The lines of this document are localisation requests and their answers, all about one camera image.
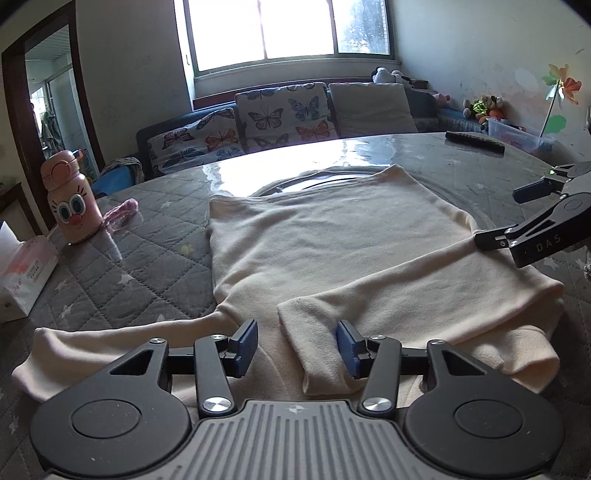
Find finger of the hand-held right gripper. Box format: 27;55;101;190
474;193;591;269
513;161;591;204

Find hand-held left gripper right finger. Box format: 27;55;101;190
337;320;492;415

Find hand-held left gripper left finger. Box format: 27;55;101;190
108;319;259;416

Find cream long-sleeve sweater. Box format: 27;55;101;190
11;165;565;416

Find clear plastic storage box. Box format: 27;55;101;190
487;117;556;158

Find black remote control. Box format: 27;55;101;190
444;131;505;157

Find colourful plush toys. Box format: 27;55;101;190
462;95;507;131

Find colourful pinwheel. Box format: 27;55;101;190
538;63;583;138

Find dark blue sofa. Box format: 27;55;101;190
136;82;490;182

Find plain grey cushion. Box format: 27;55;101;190
329;82;419;138

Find low butterfly print cushion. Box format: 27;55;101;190
148;107;246;176

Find blue chair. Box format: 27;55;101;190
91;157;145;200

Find pink cartoon water bottle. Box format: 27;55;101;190
41;150;103;244

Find white tissue pack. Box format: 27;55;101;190
0;220;60;322

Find large butterfly print cushion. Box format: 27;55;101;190
235;83;341;153

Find window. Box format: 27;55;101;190
174;0;403;83

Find pink bottle strap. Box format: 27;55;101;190
102;198;139;232

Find dark wooden door frame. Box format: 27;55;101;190
1;0;108;232

